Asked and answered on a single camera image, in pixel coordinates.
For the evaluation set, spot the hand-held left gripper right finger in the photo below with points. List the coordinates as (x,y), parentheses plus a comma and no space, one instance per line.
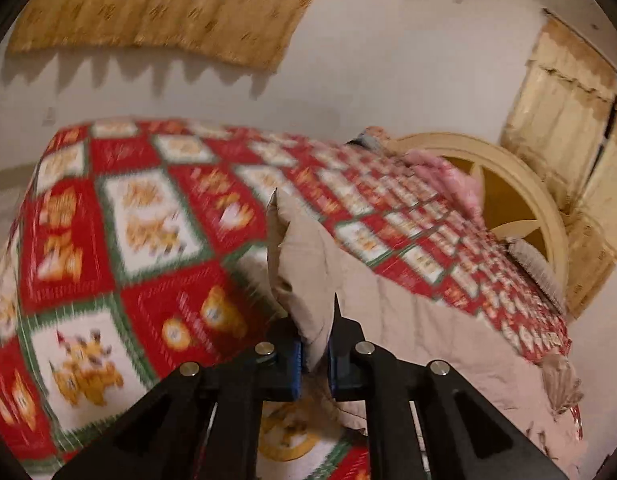
(338,370)

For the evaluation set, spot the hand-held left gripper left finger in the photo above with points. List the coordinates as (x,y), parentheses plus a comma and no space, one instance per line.
(292,360)

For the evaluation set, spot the beige puffer jacket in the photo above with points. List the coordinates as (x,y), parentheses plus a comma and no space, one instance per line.
(428,350)

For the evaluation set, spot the red bear print bedspread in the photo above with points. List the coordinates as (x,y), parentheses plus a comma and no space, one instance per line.
(153,240)

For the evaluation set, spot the pink floral quilt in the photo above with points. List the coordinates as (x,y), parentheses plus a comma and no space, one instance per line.
(448,175)

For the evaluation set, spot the striped pillow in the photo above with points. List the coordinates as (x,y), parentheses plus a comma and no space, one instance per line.
(535,262)

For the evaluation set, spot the cream wooden headboard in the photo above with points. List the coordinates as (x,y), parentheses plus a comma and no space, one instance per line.
(528,195)

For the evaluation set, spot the yellow patterned curtain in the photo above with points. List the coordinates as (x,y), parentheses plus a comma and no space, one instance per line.
(158,5)
(568,160)

